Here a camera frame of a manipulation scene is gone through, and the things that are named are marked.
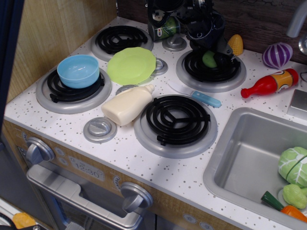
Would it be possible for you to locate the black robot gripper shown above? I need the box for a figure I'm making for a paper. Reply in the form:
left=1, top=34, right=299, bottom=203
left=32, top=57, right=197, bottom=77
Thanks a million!
left=177, top=0, right=236, bottom=69

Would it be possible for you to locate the green toy pear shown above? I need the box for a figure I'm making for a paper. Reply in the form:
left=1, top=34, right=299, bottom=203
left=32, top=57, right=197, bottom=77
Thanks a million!
left=202, top=50, right=217, bottom=68

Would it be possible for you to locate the light blue plastic bowl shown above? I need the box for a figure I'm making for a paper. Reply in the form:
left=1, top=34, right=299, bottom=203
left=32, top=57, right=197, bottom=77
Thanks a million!
left=57, top=55, right=100, bottom=89

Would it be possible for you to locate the back right black burner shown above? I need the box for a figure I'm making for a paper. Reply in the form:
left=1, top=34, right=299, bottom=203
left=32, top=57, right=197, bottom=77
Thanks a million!
left=176, top=50, right=247, bottom=93

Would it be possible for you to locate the black burner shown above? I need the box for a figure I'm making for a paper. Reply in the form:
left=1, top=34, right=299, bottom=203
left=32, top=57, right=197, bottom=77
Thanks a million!
left=91, top=25, right=154, bottom=62
left=134, top=95, right=218, bottom=159
left=176, top=50, right=247, bottom=93
left=36, top=69, right=112, bottom=114

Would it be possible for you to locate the yellow toy corn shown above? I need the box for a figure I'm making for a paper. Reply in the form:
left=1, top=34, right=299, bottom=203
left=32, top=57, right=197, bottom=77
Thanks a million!
left=228, top=34, right=244, bottom=56

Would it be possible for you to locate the back stovetop silver knob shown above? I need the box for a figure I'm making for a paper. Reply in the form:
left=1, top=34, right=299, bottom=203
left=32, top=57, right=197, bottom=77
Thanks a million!
left=162, top=34, right=187, bottom=52

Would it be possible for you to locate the stovetop silver knob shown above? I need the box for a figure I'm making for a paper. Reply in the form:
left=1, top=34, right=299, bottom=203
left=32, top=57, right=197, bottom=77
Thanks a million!
left=162, top=34, right=187, bottom=52
left=116, top=85, right=137, bottom=95
left=83, top=117, right=117, bottom=143
left=151, top=58, right=168, bottom=77

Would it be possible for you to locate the green toy can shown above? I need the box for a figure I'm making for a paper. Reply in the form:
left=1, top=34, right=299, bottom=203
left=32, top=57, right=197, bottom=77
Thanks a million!
left=148, top=17, right=180, bottom=41

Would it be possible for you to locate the centre stovetop silver knob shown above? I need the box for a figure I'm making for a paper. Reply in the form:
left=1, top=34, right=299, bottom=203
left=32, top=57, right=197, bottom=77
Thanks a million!
left=151, top=58, right=168, bottom=77

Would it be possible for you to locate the red ketchup bottle toy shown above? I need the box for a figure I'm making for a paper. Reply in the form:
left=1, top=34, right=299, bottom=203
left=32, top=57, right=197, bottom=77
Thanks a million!
left=241, top=69, right=299, bottom=98

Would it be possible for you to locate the purple striped toy onion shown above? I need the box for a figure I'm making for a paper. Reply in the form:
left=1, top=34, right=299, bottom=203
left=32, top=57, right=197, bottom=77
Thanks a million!
left=262, top=42, right=293, bottom=69

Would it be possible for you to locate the front right black burner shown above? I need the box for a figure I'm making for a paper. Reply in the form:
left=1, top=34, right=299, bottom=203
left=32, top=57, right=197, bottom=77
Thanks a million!
left=134, top=95, right=218, bottom=159

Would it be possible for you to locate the light green plastic plate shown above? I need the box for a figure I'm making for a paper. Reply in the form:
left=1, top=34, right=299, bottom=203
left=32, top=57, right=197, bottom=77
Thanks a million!
left=107, top=47, right=156, bottom=85

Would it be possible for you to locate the middle stovetop silver knob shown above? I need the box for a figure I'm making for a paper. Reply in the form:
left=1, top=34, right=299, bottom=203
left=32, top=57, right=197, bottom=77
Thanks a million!
left=116, top=85, right=137, bottom=95

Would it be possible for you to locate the silver faucet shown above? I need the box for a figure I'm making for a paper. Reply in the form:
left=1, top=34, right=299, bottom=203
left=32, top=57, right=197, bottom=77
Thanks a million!
left=286, top=0, right=307, bottom=38

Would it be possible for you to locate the silver faucet base block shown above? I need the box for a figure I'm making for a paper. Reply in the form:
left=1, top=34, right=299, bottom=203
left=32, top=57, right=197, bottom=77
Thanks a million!
left=287, top=89, right=307, bottom=120

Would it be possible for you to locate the cream plastic bottle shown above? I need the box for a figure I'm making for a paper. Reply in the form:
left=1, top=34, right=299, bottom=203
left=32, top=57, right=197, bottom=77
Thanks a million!
left=101, top=84, right=154, bottom=126

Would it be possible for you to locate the back left black burner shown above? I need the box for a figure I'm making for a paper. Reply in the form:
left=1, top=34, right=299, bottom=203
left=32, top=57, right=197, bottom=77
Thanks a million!
left=91, top=25, right=154, bottom=62

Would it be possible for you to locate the silver sink basin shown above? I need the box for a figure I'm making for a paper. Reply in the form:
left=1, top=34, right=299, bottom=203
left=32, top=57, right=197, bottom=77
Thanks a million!
left=203, top=108, right=307, bottom=230

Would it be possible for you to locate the green toy cabbage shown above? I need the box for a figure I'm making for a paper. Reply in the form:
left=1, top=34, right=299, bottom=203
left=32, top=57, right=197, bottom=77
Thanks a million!
left=278, top=147, right=307, bottom=188

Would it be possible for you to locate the front stovetop silver knob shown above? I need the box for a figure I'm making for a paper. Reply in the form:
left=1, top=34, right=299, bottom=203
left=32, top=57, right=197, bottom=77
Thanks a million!
left=83, top=117, right=117, bottom=143

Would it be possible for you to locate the orange toy carrot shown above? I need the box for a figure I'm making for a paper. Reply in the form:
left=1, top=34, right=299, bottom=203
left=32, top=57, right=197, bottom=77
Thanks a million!
left=261, top=191, right=307, bottom=222

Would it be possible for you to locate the small green toy vegetable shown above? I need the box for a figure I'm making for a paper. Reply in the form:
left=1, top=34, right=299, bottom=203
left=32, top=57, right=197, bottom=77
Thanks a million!
left=283, top=184, right=307, bottom=209

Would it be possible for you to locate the right oven silver knob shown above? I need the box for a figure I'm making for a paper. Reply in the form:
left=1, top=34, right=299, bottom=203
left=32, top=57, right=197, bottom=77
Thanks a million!
left=120, top=182, right=154, bottom=213

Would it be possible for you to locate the oven silver knob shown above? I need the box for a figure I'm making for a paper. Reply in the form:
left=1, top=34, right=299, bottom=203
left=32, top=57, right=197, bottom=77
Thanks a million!
left=120, top=182, right=154, bottom=213
left=25, top=137, right=55, bottom=164

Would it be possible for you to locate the front left black burner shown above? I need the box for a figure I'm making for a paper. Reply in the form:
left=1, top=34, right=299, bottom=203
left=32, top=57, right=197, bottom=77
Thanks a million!
left=36, top=69, right=112, bottom=114

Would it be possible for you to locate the left oven silver knob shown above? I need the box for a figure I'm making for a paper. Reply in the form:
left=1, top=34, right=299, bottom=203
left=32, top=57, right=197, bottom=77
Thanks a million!
left=25, top=137, right=55, bottom=164

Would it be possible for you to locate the yellow object on floor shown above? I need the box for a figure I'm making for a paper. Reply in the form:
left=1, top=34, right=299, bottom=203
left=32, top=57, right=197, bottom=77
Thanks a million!
left=12, top=213, right=36, bottom=230

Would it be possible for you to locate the blue handled toy knife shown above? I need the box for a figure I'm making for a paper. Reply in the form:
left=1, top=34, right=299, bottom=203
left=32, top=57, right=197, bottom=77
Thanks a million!
left=167, top=81, right=222, bottom=108

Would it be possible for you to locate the silver oven door handle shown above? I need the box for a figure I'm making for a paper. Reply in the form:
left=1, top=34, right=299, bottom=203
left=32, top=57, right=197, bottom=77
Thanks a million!
left=27, top=165, right=142, bottom=230

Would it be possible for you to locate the black cable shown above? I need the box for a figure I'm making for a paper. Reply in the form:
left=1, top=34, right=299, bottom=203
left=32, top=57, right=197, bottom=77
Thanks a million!
left=0, top=212, right=16, bottom=230

